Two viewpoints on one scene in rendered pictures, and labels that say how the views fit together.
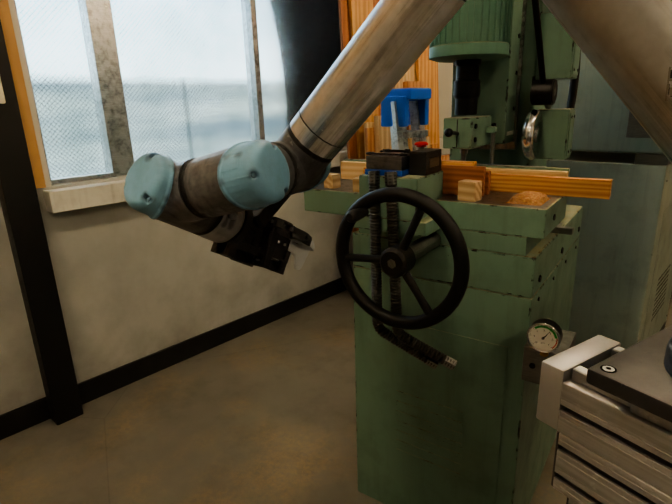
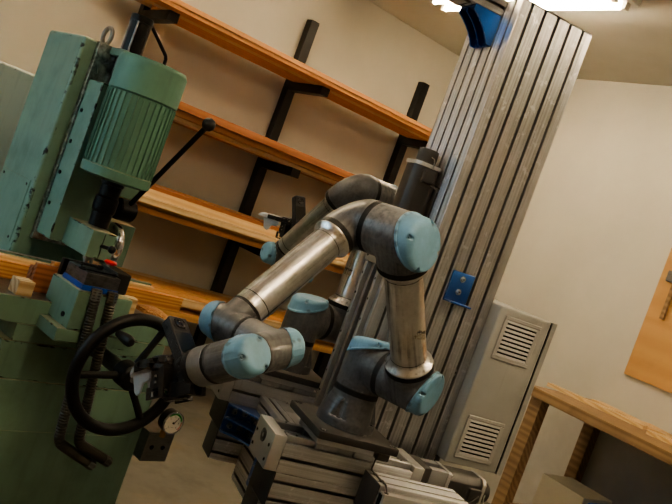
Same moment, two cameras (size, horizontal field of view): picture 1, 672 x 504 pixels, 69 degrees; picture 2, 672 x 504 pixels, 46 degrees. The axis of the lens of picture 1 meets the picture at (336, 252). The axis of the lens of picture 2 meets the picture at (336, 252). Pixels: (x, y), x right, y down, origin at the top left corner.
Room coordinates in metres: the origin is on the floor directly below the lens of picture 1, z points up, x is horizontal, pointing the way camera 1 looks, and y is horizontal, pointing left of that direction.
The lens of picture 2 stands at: (0.30, 1.55, 1.29)
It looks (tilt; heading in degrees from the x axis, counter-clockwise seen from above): 2 degrees down; 279
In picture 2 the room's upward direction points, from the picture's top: 20 degrees clockwise
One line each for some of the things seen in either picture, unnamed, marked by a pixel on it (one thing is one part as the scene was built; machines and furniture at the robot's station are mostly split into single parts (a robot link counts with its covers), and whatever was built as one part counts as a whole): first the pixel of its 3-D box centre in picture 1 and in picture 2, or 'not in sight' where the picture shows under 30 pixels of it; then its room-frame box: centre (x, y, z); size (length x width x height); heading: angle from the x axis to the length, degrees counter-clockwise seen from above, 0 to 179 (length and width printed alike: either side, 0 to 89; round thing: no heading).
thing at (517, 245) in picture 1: (451, 225); (74, 328); (1.14, -0.28, 0.82); 0.40 x 0.21 x 0.04; 55
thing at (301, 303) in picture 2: not in sight; (306, 316); (0.70, -0.86, 0.98); 0.13 x 0.12 x 0.14; 46
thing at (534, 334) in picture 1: (544, 338); (168, 423); (0.87, -0.41, 0.65); 0.06 x 0.04 x 0.08; 55
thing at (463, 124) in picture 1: (468, 134); (88, 241); (1.21, -0.33, 1.03); 0.14 x 0.07 x 0.09; 145
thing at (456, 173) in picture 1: (432, 178); (79, 286); (1.14, -0.23, 0.93); 0.25 x 0.01 x 0.07; 55
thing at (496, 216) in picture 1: (417, 205); (64, 311); (1.14, -0.20, 0.87); 0.61 x 0.30 x 0.06; 55
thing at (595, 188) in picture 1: (471, 180); (85, 285); (1.18, -0.33, 0.92); 0.60 x 0.02 x 0.04; 55
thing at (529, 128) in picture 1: (532, 135); (109, 243); (1.23, -0.49, 1.02); 0.12 x 0.03 x 0.12; 145
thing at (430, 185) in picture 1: (401, 192); (87, 305); (1.07, -0.15, 0.91); 0.15 x 0.14 x 0.09; 55
